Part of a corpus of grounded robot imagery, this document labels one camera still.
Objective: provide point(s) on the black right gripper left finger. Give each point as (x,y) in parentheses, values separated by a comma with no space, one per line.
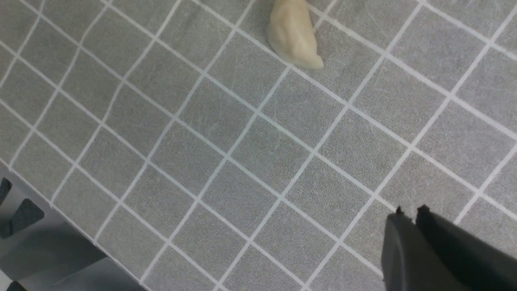
(408,262)

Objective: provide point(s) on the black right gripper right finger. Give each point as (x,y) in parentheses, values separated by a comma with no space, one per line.
(473,262)

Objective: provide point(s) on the cream dumpling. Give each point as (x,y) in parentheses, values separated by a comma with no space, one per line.
(291,36)

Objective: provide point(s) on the grey checked tablecloth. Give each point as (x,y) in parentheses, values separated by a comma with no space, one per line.
(173,137)

